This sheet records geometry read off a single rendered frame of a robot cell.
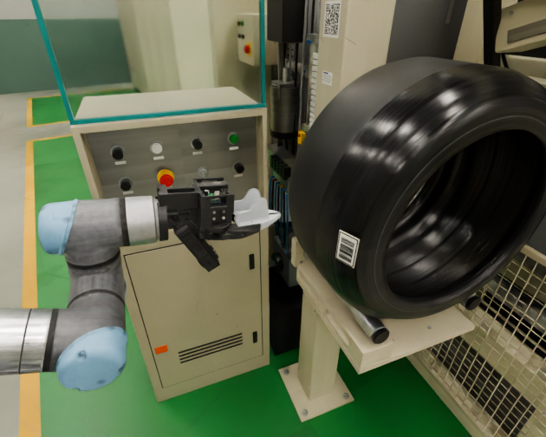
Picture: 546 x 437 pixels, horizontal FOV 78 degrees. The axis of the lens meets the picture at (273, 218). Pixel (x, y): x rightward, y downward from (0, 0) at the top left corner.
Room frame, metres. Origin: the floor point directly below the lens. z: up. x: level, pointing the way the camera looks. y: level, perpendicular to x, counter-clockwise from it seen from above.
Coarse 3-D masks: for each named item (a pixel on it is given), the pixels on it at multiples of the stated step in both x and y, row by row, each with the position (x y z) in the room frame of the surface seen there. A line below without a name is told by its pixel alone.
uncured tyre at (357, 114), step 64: (384, 64) 0.76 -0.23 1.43; (448, 64) 0.64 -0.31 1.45; (320, 128) 0.65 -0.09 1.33; (384, 128) 0.53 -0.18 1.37; (448, 128) 0.51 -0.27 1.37; (512, 128) 0.55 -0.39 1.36; (320, 192) 0.55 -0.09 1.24; (384, 192) 0.47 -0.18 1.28; (448, 192) 0.86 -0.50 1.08; (512, 192) 0.73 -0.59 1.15; (320, 256) 0.52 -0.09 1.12; (384, 256) 0.47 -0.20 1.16; (448, 256) 0.72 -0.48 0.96; (512, 256) 0.61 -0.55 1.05
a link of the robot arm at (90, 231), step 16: (48, 208) 0.40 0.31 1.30; (64, 208) 0.40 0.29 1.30; (80, 208) 0.40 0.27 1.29; (96, 208) 0.41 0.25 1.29; (112, 208) 0.42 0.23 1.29; (48, 224) 0.38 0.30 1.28; (64, 224) 0.38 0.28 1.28; (80, 224) 0.39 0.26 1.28; (96, 224) 0.39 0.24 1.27; (112, 224) 0.40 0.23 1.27; (48, 240) 0.37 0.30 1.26; (64, 240) 0.37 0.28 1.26; (80, 240) 0.38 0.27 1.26; (96, 240) 0.39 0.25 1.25; (112, 240) 0.39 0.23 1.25; (128, 240) 0.44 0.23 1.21; (64, 256) 0.39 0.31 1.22; (80, 256) 0.38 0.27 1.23; (96, 256) 0.38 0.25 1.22; (112, 256) 0.40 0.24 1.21
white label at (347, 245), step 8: (344, 232) 0.47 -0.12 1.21; (344, 240) 0.47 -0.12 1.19; (352, 240) 0.46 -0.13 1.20; (336, 248) 0.48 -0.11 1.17; (344, 248) 0.47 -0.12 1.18; (352, 248) 0.46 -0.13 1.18; (336, 256) 0.48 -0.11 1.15; (344, 256) 0.47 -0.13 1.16; (352, 256) 0.46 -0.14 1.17; (352, 264) 0.45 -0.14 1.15
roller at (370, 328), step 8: (320, 272) 0.73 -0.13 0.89; (344, 304) 0.61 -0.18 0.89; (352, 312) 0.58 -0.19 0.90; (360, 312) 0.56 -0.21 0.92; (360, 320) 0.55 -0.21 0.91; (368, 320) 0.54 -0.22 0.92; (376, 320) 0.53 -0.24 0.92; (368, 328) 0.52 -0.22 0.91; (376, 328) 0.51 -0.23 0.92; (384, 328) 0.51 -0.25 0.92; (368, 336) 0.51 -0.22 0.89; (376, 336) 0.50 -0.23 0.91; (384, 336) 0.50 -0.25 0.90
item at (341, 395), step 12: (288, 372) 1.01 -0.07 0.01; (336, 372) 1.01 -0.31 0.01; (288, 384) 0.95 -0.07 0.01; (300, 384) 0.95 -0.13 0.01; (336, 384) 0.95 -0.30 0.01; (300, 396) 0.89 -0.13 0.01; (324, 396) 0.89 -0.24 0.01; (336, 396) 0.89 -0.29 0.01; (348, 396) 0.89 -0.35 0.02; (300, 408) 0.83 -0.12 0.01; (312, 408) 0.83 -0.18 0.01; (324, 408) 0.83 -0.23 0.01
